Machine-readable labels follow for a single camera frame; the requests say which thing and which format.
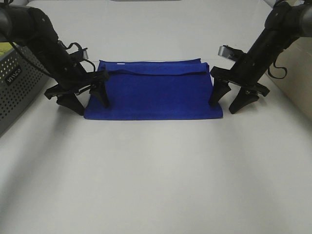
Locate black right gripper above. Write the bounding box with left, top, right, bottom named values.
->
left=209, top=54, right=270, bottom=114

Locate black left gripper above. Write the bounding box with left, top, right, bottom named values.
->
left=44, top=46, right=110, bottom=116

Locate blue towel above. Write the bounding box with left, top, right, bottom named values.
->
left=84, top=58, right=223, bottom=120

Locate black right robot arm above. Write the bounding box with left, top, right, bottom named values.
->
left=209, top=0, right=312, bottom=114

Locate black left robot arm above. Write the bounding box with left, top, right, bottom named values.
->
left=0, top=0, right=110, bottom=115

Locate beige storage box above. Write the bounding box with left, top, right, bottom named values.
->
left=272, top=38, right=312, bottom=119

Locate grey perforated plastic basket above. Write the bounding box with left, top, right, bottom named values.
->
left=0, top=48, right=49, bottom=135

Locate yellow-green towel in basket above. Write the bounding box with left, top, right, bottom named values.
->
left=0, top=42, right=12, bottom=56

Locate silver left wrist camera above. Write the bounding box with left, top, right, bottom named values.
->
left=80, top=48, right=89, bottom=60

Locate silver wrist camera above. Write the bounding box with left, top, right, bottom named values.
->
left=80, top=48, right=89, bottom=60
left=218, top=45, right=244, bottom=61

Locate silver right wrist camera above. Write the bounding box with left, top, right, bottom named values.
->
left=218, top=45, right=244, bottom=61

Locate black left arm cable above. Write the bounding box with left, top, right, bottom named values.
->
left=8, top=40, right=97, bottom=74

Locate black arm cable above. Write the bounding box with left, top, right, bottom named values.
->
left=8, top=40, right=97, bottom=74
left=268, top=46, right=290, bottom=80

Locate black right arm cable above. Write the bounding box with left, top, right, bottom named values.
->
left=268, top=46, right=290, bottom=80

